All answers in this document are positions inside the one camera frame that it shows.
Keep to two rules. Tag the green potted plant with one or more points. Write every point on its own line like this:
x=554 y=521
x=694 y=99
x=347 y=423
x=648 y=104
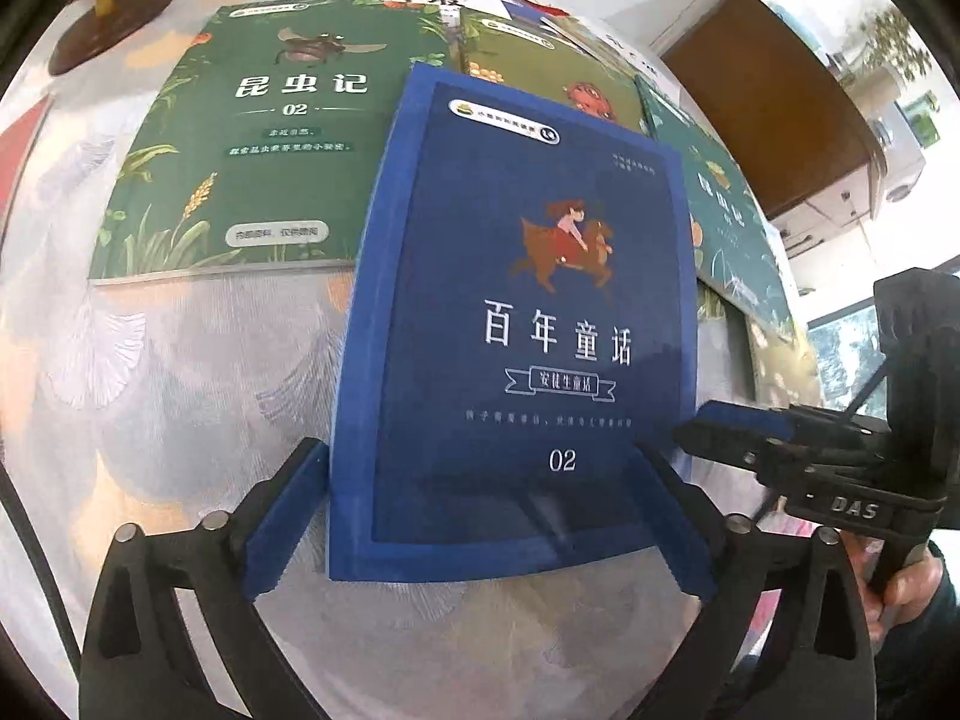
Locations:
x=892 y=45

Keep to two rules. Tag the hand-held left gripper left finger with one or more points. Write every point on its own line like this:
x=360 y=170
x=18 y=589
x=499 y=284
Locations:
x=289 y=514

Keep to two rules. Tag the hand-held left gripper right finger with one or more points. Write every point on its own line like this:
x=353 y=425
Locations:
x=675 y=521

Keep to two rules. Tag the teal green insect book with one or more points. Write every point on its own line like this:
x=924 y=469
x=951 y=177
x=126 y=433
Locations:
x=731 y=232

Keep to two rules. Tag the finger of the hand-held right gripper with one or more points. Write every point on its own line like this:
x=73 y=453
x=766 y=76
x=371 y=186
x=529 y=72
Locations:
x=720 y=441
x=742 y=416

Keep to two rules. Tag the green beetle cover book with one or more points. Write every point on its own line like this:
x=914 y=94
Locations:
x=247 y=135

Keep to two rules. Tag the dark blue horse rider book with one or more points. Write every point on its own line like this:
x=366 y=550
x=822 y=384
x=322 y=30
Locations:
x=525 y=277

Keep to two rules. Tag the person's right hand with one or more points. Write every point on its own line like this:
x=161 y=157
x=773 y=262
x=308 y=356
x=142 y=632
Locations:
x=911 y=589

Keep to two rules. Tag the red poetry book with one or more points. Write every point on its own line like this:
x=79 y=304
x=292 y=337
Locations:
x=19 y=165

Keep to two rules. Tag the yellow globe on wooden base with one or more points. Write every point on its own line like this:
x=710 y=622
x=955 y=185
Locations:
x=112 y=26

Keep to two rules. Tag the window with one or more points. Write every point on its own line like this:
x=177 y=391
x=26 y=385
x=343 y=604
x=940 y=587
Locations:
x=832 y=345

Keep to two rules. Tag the olive green red bug book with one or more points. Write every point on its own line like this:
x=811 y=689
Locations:
x=540 y=60

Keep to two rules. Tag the brown wooden cabinet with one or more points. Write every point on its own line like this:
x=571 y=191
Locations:
x=757 y=105

